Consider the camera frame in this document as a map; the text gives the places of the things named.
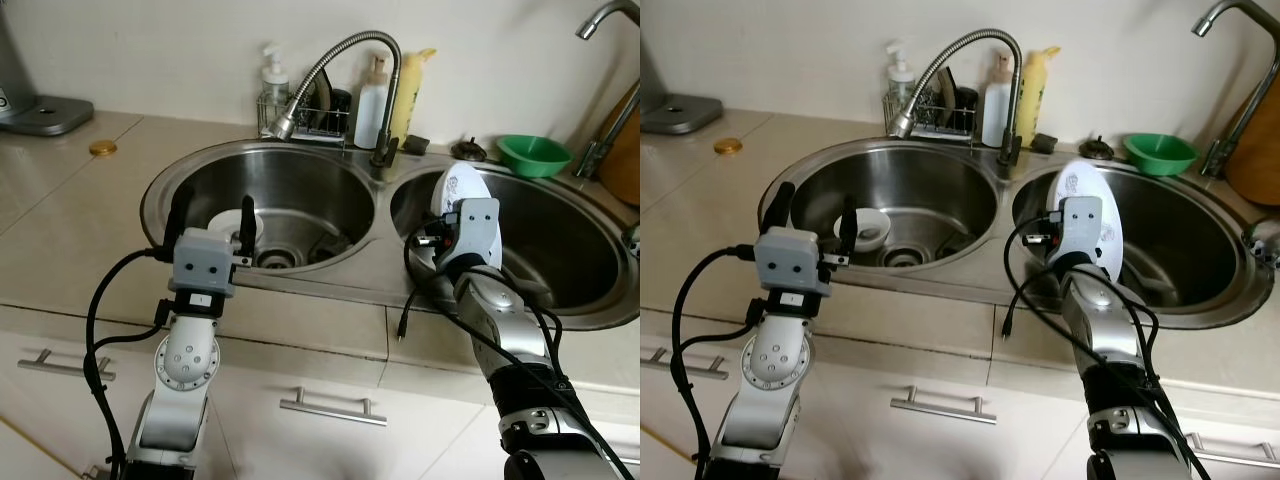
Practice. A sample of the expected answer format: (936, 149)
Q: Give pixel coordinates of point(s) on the gold jar lid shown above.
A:
(728, 146)
(102, 148)

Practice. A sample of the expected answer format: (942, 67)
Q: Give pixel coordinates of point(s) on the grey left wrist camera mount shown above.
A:
(205, 262)
(792, 262)

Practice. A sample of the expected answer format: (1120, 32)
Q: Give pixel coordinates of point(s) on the white sink base cabinet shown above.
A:
(300, 450)
(900, 455)

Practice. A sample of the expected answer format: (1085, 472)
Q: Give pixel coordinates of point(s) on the white ceramic bowl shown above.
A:
(872, 230)
(222, 225)

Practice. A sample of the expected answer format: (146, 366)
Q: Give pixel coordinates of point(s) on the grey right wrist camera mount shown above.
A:
(475, 235)
(1080, 230)

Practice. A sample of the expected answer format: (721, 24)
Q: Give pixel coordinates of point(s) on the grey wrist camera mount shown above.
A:
(205, 262)
(1080, 230)
(792, 262)
(475, 235)

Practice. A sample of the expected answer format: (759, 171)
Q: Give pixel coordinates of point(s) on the clear soap pump bottle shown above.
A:
(275, 85)
(900, 80)

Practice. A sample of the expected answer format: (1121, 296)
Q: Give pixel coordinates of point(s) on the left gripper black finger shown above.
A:
(848, 222)
(778, 205)
(247, 225)
(180, 215)

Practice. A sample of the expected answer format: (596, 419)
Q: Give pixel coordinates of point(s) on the green plastic bowl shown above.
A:
(1160, 158)
(535, 160)

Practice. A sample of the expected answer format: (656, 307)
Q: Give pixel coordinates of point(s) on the white floral plate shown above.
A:
(1085, 178)
(460, 185)

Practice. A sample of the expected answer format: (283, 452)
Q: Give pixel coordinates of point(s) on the wooden cutting board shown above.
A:
(1260, 160)
(628, 160)

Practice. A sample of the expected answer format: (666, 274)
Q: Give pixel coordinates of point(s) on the black sink plug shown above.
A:
(1097, 148)
(470, 150)

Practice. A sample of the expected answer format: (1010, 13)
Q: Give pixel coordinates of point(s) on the yellow detergent bottle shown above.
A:
(415, 85)
(1040, 85)

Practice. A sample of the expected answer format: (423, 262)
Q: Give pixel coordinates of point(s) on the steel gooseneck faucet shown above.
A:
(612, 135)
(1244, 112)

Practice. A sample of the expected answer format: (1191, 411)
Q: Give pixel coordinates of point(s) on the small dark sponge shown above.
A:
(1044, 143)
(415, 145)

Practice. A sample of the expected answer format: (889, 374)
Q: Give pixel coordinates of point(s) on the black dish brush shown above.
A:
(962, 100)
(340, 105)

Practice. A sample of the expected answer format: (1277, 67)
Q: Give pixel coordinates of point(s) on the white bottle with tan pump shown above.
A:
(997, 110)
(370, 115)

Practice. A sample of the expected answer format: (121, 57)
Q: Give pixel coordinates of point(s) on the stainless steel double sink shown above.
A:
(940, 190)
(310, 195)

